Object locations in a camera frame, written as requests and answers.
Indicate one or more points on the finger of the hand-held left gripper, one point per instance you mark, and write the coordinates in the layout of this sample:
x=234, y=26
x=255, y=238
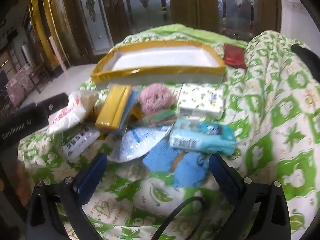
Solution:
x=56, y=102

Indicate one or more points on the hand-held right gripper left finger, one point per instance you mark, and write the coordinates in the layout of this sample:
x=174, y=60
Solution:
x=90, y=177

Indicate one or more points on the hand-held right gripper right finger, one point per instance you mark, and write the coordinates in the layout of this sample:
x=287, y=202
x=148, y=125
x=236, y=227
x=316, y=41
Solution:
x=223, y=177

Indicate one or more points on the white bag red print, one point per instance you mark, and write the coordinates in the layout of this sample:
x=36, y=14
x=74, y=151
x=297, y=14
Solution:
x=67, y=115

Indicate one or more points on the white packet green print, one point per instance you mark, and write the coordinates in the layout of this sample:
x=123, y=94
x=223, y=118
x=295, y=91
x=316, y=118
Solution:
x=80, y=142

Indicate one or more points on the teal tissue pack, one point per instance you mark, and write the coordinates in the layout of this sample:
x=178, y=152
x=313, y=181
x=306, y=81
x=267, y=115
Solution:
x=200, y=136

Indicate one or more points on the white desiccant bag blue print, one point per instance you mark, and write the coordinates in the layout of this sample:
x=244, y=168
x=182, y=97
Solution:
x=135, y=143

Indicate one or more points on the yellow pack of coloured sponges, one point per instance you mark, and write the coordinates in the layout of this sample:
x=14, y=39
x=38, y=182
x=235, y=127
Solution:
x=112, y=110

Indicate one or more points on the white tissue pack yellow print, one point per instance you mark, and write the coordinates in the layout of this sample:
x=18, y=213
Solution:
x=200, y=100

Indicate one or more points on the bag of green sticks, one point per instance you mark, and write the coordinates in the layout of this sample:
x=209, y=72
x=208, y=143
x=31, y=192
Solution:
x=160, y=119

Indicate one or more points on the pink plush toy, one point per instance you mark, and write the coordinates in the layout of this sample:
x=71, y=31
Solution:
x=155, y=97

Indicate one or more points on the white foam tray yellow tape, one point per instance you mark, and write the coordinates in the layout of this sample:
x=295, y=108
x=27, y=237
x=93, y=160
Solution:
x=162, y=55

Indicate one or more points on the floral cushioned chairs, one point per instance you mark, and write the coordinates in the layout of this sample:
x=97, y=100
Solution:
x=22, y=80

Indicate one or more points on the white air conditioner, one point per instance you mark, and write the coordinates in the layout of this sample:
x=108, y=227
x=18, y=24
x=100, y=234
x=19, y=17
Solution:
x=27, y=54

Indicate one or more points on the green printed blanket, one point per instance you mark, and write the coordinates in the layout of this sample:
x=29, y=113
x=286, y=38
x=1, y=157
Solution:
x=270, y=120

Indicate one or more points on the gold-framed cabinet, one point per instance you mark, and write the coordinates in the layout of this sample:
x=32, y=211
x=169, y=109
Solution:
x=43, y=17

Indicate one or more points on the wooden glass-panel partition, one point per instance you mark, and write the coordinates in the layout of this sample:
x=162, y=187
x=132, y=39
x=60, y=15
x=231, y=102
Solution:
x=140, y=7

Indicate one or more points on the black padded object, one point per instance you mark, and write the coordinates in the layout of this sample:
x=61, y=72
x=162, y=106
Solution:
x=306, y=60

